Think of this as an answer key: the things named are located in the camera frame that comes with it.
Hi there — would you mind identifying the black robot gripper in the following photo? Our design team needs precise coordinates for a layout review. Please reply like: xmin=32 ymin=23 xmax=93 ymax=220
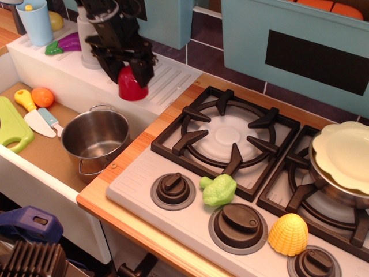
xmin=85 ymin=13 xmax=157 ymax=88

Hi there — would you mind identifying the red toy sweet potato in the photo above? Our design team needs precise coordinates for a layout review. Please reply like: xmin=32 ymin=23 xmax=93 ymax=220
xmin=118 ymin=66 xmax=149 ymax=101

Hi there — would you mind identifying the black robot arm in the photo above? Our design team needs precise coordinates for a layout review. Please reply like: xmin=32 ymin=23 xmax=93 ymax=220
xmin=76 ymin=0 xmax=157 ymax=88

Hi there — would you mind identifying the stainless steel pot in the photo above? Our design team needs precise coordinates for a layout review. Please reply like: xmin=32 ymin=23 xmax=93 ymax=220
xmin=61 ymin=104 xmax=131 ymax=184

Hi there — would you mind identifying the white faucet base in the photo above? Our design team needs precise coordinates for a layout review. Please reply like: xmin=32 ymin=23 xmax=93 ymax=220
xmin=77 ymin=12 xmax=101 ymax=69

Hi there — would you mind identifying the teal cabinet left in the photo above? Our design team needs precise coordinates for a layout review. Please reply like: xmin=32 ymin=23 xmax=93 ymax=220
xmin=138 ymin=0 xmax=195 ymax=50

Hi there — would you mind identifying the purple toy eggplant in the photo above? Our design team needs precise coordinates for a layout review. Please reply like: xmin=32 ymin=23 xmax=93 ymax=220
xmin=44 ymin=32 xmax=81 ymax=55

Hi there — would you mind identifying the yellow toy lemon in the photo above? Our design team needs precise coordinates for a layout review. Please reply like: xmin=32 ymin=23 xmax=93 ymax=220
xmin=48 ymin=11 xmax=64 ymax=32

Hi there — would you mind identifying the white toy sink unit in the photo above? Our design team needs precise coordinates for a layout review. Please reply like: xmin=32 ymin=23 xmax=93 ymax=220
xmin=1 ymin=36 xmax=201 ymax=264

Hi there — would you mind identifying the orange toy fruit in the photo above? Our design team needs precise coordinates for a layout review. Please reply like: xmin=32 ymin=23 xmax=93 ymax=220
xmin=31 ymin=88 xmax=54 ymax=108

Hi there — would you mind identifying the light blue plastic cup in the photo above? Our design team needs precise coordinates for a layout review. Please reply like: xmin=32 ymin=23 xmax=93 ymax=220
xmin=16 ymin=0 xmax=54 ymax=46

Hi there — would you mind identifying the left black burner grate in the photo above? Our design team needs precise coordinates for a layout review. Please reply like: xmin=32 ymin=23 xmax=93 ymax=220
xmin=151 ymin=87 xmax=300 ymax=202

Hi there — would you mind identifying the black burner grate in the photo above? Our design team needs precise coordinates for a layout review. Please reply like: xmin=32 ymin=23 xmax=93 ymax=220
xmin=257 ymin=125 xmax=368 ymax=261
xmin=151 ymin=87 xmax=300 ymax=202

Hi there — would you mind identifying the green toy cutting board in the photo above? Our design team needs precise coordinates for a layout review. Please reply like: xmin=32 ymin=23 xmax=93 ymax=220
xmin=1 ymin=96 xmax=34 ymax=154

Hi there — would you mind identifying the left brown stove knob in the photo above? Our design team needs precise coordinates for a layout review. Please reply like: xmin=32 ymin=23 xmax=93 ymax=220
xmin=150 ymin=173 xmax=196 ymax=211

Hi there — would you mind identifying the brown stove knob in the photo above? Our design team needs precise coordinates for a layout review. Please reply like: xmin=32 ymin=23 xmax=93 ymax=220
xmin=208 ymin=203 xmax=268 ymax=256
xmin=150 ymin=173 xmax=196 ymax=211
xmin=287 ymin=245 xmax=342 ymax=277

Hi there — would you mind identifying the green toy broccoli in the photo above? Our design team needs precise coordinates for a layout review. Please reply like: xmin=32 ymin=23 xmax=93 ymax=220
xmin=199 ymin=174 xmax=237 ymax=207

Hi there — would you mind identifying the blue clamp device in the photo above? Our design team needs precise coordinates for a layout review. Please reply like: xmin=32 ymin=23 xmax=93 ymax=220
xmin=1 ymin=206 xmax=63 ymax=244

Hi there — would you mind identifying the middle brown stove knob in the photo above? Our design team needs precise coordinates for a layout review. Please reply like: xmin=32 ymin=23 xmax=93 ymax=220
xmin=208 ymin=203 xmax=268 ymax=256

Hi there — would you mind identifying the teal cabinet with black panel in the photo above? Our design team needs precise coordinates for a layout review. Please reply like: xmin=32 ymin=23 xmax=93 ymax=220
xmin=221 ymin=1 xmax=368 ymax=117

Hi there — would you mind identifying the grey stove top panel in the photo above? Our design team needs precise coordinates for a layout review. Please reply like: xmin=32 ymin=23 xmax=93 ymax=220
xmin=106 ymin=115 xmax=369 ymax=277

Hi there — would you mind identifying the right black burner grate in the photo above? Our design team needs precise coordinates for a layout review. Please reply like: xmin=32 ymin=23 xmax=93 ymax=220
xmin=257 ymin=125 xmax=368 ymax=261

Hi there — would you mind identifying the brown finned heat sink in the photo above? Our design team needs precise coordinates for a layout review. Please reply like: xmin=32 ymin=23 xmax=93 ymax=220
xmin=1 ymin=241 xmax=69 ymax=276

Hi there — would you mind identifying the pale yellow flower plate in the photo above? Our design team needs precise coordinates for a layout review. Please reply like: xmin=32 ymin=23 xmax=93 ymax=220
xmin=312 ymin=121 xmax=368 ymax=195

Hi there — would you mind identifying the steel pan on stove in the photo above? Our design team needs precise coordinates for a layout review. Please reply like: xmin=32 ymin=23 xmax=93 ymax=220
xmin=308 ymin=140 xmax=368 ymax=209

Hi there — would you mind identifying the yellow toy corn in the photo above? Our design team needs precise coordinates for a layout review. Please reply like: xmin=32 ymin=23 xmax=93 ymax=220
xmin=268 ymin=213 xmax=308 ymax=257

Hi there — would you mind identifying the right brown stove knob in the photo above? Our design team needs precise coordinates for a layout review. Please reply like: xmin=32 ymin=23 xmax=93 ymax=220
xmin=287 ymin=245 xmax=342 ymax=277

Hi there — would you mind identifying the blue handled toy knife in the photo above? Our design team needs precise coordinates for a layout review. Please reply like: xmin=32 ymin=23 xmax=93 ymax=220
xmin=38 ymin=107 xmax=63 ymax=137

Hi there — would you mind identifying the yellow handled toy knife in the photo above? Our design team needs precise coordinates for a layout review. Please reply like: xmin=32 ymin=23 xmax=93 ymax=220
xmin=14 ymin=89 xmax=57 ymax=138

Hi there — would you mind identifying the black oven door handle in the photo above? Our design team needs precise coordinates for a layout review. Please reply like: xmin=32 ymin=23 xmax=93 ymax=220
xmin=116 ymin=253 xmax=158 ymax=277

